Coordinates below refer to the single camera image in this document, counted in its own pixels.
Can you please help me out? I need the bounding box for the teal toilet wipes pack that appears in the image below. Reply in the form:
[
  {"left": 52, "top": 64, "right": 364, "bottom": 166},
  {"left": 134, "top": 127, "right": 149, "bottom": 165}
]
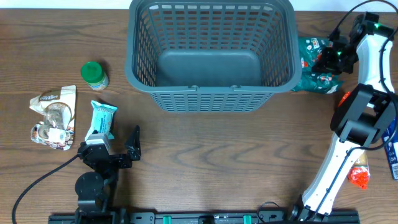
[{"left": 85, "top": 100, "right": 118, "bottom": 140}]

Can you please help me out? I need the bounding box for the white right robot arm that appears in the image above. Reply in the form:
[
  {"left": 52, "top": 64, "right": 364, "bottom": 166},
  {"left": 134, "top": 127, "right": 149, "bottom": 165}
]
[{"left": 125, "top": 2, "right": 397, "bottom": 220}]

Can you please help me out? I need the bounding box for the grey plastic basket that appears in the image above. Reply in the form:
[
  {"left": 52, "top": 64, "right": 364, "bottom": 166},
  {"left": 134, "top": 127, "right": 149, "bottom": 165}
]
[{"left": 125, "top": 0, "right": 302, "bottom": 113}]

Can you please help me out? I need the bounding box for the green coffee bag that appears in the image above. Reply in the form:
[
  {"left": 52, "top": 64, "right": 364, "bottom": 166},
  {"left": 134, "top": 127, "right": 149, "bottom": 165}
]
[{"left": 292, "top": 37, "right": 343, "bottom": 94}]

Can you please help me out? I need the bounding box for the blue tissue pack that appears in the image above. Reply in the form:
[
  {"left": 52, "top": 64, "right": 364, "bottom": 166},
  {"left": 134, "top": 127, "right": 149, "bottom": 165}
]
[{"left": 382, "top": 120, "right": 397, "bottom": 181}]

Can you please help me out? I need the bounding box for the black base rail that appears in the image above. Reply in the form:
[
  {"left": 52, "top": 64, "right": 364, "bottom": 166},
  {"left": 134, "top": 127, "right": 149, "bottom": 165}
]
[{"left": 48, "top": 208, "right": 361, "bottom": 224}]

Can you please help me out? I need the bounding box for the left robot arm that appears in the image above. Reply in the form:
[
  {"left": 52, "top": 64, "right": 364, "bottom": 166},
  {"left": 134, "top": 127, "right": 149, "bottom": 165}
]
[{"left": 75, "top": 142, "right": 132, "bottom": 224}]

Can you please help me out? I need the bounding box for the beige brown snack bag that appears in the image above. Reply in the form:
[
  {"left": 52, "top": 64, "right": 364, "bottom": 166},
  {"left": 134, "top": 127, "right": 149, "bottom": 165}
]
[{"left": 29, "top": 85, "right": 76, "bottom": 151}]

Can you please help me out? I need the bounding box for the green lid seasoning jar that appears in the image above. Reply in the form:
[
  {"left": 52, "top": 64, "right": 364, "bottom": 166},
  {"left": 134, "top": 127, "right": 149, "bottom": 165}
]
[{"left": 80, "top": 61, "right": 109, "bottom": 91}]

